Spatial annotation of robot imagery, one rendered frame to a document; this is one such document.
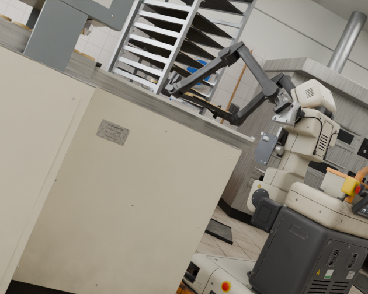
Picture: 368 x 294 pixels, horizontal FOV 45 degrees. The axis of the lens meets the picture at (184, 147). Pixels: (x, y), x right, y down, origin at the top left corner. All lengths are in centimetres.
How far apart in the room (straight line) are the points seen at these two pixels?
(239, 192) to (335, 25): 282
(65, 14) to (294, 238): 128
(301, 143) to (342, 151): 343
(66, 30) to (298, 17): 533
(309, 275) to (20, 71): 137
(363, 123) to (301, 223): 389
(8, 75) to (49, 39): 15
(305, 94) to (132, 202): 109
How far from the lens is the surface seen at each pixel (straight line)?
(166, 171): 171
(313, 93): 232
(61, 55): 136
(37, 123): 137
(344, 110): 564
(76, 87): 137
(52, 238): 170
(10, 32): 150
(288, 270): 201
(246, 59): 243
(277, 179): 227
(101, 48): 583
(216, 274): 217
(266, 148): 232
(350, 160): 578
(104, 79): 159
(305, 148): 227
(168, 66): 285
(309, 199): 199
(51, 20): 135
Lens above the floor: 87
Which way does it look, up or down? 4 degrees down
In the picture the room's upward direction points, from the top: 25 degrees clockwise
